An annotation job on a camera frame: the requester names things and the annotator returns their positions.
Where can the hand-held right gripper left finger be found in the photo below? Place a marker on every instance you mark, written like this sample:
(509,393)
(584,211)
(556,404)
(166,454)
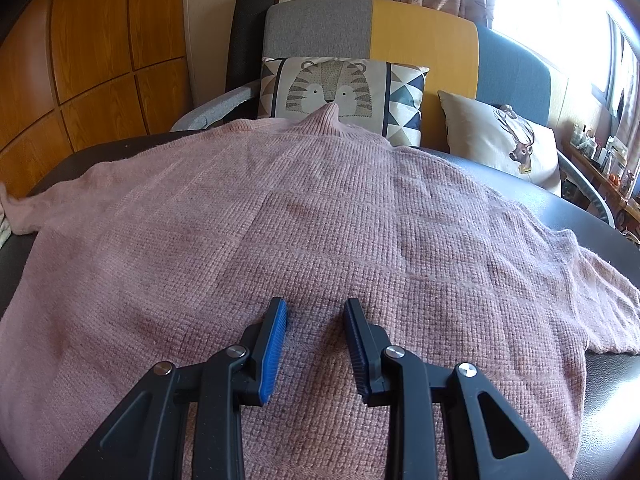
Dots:
(274,355)

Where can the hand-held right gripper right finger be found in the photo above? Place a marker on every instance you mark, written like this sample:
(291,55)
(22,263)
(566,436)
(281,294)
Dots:
(357,355)

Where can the pink knitted sweater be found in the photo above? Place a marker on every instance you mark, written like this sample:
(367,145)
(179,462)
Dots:
(300,220)

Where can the deer print cushion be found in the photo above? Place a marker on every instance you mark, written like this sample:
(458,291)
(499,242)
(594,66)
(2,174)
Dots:
(490,135)

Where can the tiger print cushion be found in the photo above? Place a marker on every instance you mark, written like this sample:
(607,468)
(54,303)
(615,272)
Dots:
(320,85)

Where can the small wooden desk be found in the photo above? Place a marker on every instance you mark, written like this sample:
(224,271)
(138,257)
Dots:
(600,182)

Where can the folded cream cloth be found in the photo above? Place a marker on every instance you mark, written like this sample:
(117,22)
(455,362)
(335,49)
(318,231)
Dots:
(4,225)

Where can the clutter of small desk items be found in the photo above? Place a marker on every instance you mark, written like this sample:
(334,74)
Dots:
(600,150)

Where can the grey yellow blue sofa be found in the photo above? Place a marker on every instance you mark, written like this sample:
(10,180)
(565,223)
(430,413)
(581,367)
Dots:
(420,40)

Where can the black rolled mat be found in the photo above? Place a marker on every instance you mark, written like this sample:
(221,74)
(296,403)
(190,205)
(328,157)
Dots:
(245,35)

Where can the bright window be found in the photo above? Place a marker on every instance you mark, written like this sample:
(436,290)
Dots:
(550,10)

